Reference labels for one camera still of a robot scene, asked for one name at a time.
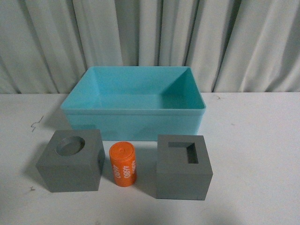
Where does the orange cylinder with white numbers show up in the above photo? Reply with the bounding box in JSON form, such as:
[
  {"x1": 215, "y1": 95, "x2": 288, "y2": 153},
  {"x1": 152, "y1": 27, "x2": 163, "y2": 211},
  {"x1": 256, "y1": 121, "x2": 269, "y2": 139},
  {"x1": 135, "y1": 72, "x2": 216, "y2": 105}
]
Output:
[{"x1": 109, "y1": 142, "x2": 137, "y2": 187}]

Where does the gray cube with L slot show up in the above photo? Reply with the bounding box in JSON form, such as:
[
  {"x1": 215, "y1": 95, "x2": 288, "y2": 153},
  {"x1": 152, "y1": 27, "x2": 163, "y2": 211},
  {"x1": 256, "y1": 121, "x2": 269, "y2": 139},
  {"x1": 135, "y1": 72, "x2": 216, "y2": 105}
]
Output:
[{"x1": 156, "y1": 135, "x2": 213, "y2": 200}]

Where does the gray cube with round hole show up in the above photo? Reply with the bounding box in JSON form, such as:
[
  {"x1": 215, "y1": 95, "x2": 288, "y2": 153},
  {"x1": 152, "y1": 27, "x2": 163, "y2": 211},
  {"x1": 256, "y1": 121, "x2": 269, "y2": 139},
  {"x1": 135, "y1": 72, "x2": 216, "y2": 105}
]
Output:
[{"x1": 36, "y1": 129, "x2": 105, "y2": 192}]

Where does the light blue plastic box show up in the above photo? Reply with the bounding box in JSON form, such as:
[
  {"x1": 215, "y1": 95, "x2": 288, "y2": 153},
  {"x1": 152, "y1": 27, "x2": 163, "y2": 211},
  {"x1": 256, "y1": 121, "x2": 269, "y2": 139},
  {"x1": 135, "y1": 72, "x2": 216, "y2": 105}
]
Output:
[{"x1": 61, "y1": 66, "x2": 206, "y2": 141}]

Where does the white pleated curtain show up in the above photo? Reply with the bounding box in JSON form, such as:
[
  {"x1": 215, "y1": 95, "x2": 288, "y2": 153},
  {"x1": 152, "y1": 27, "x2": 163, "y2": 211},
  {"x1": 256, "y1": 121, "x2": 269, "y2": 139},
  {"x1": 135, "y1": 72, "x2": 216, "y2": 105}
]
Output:
[{"x1": 0, "y1": 0, "x2": 300, "y2": 94}]

